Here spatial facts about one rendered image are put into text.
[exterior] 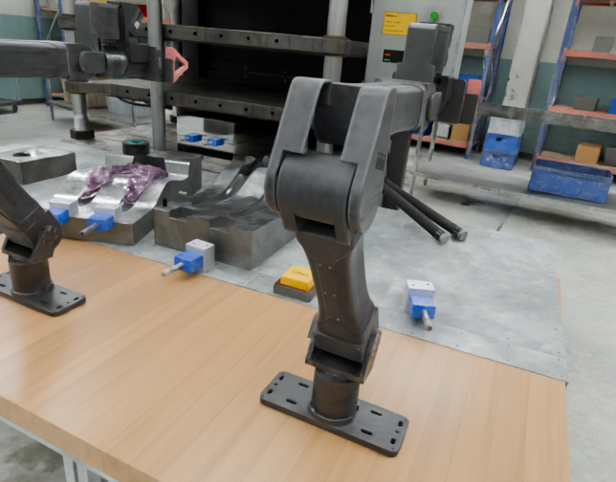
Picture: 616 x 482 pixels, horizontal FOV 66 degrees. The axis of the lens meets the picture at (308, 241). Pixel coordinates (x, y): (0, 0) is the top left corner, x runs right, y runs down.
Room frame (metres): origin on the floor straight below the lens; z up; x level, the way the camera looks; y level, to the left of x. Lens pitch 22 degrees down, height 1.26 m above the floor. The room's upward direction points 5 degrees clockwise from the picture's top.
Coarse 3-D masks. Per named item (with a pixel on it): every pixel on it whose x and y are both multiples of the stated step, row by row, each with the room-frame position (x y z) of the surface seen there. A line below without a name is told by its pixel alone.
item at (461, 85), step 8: (456, 80) 0.77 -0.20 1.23; (464, 80) 0.77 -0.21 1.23; (456, 88) 0.77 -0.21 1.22; (464, 88) 0.77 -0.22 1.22; (456, 96) 0.77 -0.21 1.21; (440, 104) 0.73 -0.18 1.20; (448, 104) 0.78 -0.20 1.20; (456, 104) 0.77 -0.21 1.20; (440, 112) 0.78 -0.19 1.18; (448, 112) 0.78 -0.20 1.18; (456, 112) 0.77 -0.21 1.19; (440, 120) 0.78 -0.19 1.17; (448, 120) 0.77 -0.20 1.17; (456, 120) 0.77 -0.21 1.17
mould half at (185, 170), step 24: (168, 168) 1.39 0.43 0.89; (192, 168) 1.42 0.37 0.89; (72, 192) 1.16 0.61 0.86; (120, 192) 1.16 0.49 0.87; (144, 192) 1.17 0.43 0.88; (168, 192) 1.22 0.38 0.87; (192, 192) 1.42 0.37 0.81; (72, 216) 1.02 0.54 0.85; (144, 216) 1.07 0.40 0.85; (96, 240) 1.01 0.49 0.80; (120, 240) 1.01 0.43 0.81
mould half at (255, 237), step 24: (264, 168) 1.30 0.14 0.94; (216, 192) 1.20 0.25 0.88; (240, 192) 1.20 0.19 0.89; (168, 216) 1.01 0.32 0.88; (192, 216) 0.99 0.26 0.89; (216, 216) 1.01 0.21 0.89; (264, 216) 1.05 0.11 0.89; (168, 240) 1.01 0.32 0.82; (192, 240) 0.99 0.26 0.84; (216, 240) 0.96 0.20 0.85; (240, 240) 0.94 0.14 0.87; (264, 240) 0.98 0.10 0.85; (288, 240) 1.11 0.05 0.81; (240, 264) 0.94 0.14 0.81
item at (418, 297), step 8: (408, 280) 0.84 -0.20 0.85; (416, 280) 0.85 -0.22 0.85; (408, 288) 0.81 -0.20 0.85; (416, 288) 0.81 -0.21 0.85; (424, 288) 0.82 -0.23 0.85; (432, 288) 0.82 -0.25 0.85; (408, 296) 0.81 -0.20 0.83; (416, 296) 0.80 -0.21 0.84; (424, 296) 0.81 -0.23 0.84; (432, 296) 0.81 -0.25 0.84; (408, 304) 0.80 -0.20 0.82; (416, 304) 0.77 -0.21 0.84; (424, 304) 0.78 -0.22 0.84; (432, 304) 0.78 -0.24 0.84; (408, 312) 0.81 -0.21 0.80; (416, 312) 0.77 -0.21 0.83; (424, 312) 0.76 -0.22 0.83; (432, 312) 0.77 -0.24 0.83; (424, 320) 0.74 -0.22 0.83
